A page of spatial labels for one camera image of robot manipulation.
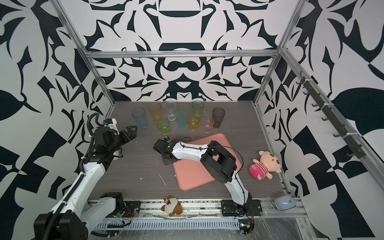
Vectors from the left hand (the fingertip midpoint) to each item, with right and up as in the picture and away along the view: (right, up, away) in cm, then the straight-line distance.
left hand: (130, 127), depth 80 cm
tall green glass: (+36, +12, +19) cm, 43 cm away
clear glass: (+18, +12, +22) cm, 31 cm away
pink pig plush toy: (+74, -19, +1) cm, 76 cm away
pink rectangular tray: (+32, -27, +7) cm, 43 cm away
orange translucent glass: (+8, +11, +19) cm, 23 cm away
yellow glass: (+33, +3, +25) cm, 42 cm away
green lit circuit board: (+58, -46, -9) cm, 75 cm away
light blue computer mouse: (+74, -34, -11) cm, 82 cm away
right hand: (+19, -19, +10) cm, 29 cm away
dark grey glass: (+49, +7, +16) cm, 52 cm away
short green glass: (+13, -1, +24) cm, 27 cm away
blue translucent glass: (0, +7, +16) cm, 17 cm away
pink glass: (+43, +1, +20) cm, 48 cm away
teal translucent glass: (+26, +6, +22) cm, 34 cm away
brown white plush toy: (+23, -38, -7) cm, 45 cm away
